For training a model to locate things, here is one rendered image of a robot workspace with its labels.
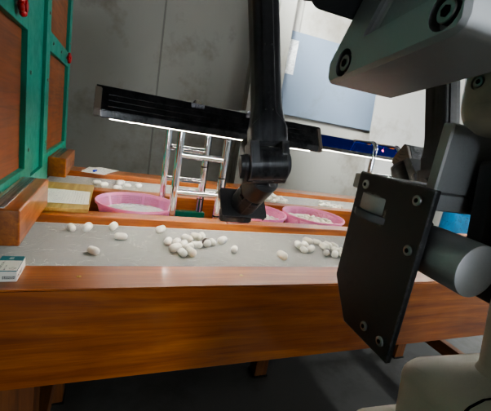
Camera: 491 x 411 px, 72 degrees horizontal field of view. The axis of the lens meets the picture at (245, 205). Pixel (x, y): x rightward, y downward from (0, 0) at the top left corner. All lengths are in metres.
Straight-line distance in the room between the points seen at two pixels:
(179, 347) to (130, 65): 2.69
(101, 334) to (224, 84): 2.77
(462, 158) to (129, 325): 0.57
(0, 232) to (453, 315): 1.12
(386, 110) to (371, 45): 3.51
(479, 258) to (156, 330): 0.55
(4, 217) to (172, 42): 2.63
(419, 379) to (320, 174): 3.35
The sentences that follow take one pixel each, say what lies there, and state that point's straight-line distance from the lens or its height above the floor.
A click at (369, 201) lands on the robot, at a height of 1.02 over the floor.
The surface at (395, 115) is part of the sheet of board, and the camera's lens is 3.79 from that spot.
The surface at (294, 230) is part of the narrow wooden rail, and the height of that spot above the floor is 0.75.
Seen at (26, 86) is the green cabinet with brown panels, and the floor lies 1.08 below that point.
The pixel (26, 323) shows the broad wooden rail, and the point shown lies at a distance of 0.68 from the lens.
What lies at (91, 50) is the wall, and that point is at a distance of 3.19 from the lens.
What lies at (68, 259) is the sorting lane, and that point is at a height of 0.74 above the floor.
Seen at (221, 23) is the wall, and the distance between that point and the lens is 3.30.
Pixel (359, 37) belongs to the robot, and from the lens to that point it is 0.22.
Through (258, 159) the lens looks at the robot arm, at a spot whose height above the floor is 1.02.
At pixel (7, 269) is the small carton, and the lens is 0.67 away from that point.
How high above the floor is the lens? 1.07
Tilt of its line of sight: 12 degrees down
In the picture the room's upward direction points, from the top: 10 degrees clockwise
